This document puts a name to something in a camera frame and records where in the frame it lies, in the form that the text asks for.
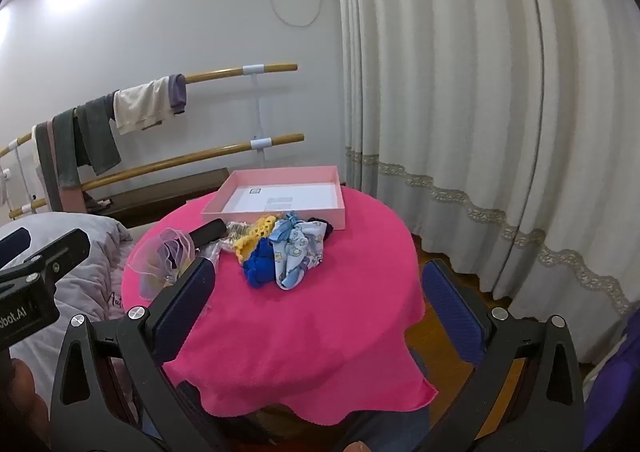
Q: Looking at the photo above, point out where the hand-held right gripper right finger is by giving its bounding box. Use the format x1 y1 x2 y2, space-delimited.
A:
420 259 586 452

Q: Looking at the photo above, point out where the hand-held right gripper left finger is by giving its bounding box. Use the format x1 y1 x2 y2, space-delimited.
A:
49 257 231 452

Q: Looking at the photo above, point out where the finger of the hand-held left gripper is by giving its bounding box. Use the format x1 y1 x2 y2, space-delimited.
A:
0 229 92 289
0 227 32 267

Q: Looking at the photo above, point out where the pink organza scrunchie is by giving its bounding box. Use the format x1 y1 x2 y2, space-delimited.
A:
127 227 197 301

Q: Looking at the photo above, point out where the bright blue scrunchie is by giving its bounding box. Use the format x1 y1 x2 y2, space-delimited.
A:
242 237 279 289

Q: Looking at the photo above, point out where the yellow crochet toy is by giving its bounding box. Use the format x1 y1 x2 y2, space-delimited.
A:
231 215 279 263

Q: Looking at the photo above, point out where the light blue printed cloth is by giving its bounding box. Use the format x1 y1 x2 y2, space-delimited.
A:
270 212 326 292

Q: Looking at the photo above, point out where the pink shallow box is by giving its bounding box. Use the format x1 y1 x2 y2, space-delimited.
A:
201 165 347 231

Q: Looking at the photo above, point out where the navy scrunchie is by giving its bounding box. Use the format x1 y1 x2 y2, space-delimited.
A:
306 217 335 241

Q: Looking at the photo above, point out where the person's left hand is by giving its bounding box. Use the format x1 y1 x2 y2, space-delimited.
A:
0 358 50 452

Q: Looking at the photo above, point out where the grey duvet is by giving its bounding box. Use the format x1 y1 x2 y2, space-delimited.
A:
0 212 147 415

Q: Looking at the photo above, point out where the clear plastic bag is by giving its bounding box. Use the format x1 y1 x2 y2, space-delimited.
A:
199 238 236 264

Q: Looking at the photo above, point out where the black case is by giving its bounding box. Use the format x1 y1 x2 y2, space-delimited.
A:
186 218 227 251

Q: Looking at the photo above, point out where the pink and grey cloth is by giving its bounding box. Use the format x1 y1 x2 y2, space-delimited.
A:
32 121 87 214

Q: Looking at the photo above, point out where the grey green towel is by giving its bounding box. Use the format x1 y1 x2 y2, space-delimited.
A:
51 107 85 190

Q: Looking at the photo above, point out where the low white drawer cabinet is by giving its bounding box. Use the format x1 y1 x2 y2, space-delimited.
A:
82 167 231 229

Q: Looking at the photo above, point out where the dark grey towel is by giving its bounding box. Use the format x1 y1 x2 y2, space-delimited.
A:
75 95 122 176

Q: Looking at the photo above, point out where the round pink table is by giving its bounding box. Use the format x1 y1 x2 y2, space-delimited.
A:
121 187 439 426

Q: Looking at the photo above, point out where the person's jeans leg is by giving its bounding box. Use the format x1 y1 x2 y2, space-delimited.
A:
342 404 432 452

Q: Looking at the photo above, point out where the cream cloth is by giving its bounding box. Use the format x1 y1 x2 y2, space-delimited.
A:
113 77 177 135

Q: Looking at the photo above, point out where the purple garment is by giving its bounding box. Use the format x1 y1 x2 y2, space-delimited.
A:
582 307 640 449

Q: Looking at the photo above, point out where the purple cloth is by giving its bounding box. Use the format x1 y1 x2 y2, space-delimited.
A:
167 74 188 116

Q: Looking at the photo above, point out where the cream lace-trimmed curtain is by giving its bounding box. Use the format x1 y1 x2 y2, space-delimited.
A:
332 0 640 328

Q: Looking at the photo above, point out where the wooden ballet barre rail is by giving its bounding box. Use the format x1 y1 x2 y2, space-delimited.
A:
0 63 299 158
9 133 305 220

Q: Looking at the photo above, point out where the white barre post with base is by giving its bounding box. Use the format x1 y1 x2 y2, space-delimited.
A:
242 64 273 169

